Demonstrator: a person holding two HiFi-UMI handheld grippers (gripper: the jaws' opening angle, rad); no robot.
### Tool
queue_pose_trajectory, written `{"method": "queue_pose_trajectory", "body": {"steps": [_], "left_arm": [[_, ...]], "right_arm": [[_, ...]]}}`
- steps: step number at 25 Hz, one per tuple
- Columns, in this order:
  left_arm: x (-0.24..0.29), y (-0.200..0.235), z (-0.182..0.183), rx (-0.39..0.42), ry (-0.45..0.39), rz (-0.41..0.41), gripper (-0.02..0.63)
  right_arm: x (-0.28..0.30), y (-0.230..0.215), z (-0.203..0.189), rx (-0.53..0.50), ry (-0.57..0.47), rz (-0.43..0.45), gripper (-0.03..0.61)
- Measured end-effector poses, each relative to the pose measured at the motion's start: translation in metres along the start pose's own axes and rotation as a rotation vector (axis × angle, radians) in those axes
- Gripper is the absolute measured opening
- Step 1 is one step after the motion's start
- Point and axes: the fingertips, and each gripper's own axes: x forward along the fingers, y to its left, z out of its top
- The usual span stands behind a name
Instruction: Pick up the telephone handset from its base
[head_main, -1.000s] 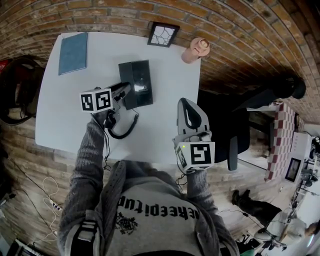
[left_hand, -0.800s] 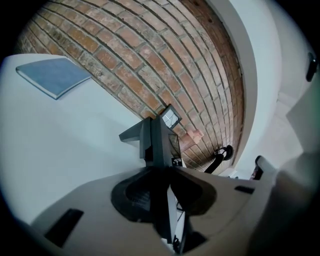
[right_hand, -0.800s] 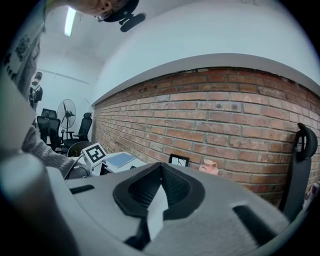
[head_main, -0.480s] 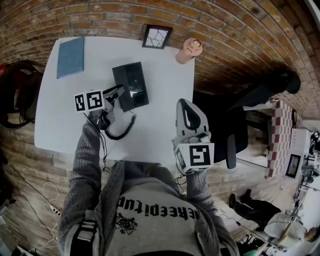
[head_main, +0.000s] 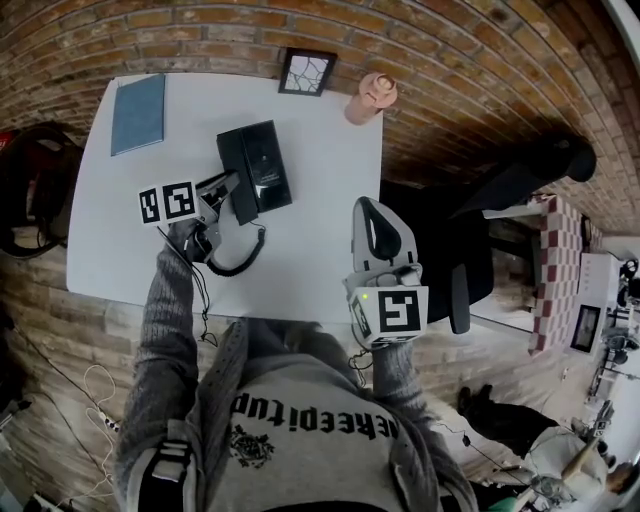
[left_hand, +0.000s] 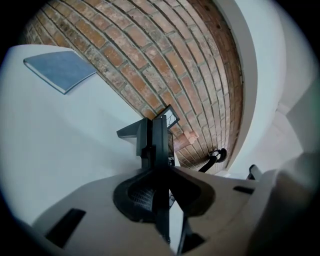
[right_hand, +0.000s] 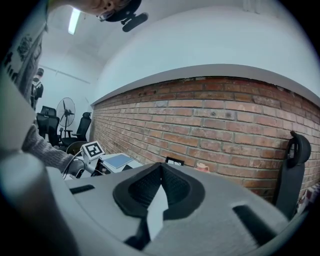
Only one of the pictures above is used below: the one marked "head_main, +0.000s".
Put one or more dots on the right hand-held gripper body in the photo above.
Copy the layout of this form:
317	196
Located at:
397	312

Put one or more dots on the white microwave oven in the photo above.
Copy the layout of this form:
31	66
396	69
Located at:
590	310

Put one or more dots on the person's torso in grey sweatshirt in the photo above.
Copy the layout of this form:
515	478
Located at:
310	450

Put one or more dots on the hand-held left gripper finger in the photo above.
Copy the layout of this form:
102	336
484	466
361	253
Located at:
217	204
231	181

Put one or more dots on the black office chair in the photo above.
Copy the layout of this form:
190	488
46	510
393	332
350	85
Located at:
450	260

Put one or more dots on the red plastic crate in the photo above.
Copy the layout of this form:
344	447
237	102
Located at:
4	141

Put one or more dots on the person's left hand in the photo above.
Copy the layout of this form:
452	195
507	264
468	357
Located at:
184	239

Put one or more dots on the person's left forearm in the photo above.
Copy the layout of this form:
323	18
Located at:
167	310

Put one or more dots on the white square table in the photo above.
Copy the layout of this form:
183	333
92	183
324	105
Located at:
310	250

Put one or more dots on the red checkered tablecloth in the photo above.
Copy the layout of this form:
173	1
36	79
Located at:
555	280

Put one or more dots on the white power strip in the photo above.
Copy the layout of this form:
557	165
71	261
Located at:
109	423

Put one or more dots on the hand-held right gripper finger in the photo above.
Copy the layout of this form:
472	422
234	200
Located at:
409	247
361	250

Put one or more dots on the blue notebook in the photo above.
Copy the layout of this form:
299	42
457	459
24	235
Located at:
137	115

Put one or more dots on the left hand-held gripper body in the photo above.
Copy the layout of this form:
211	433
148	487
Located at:
167	202

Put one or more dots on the person's leg in grey trousers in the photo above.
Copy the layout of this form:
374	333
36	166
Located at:
285	340

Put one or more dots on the black rectangular box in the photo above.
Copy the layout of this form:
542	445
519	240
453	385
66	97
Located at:
267	165

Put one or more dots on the rattan chair with red cushion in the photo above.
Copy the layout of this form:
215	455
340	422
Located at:
35	190

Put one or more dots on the pink bottle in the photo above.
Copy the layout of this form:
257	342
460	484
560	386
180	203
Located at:
367	102

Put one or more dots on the black picture frame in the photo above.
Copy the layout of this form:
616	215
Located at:
306	71

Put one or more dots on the person's right forearm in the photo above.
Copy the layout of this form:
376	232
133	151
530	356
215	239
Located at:
395	380

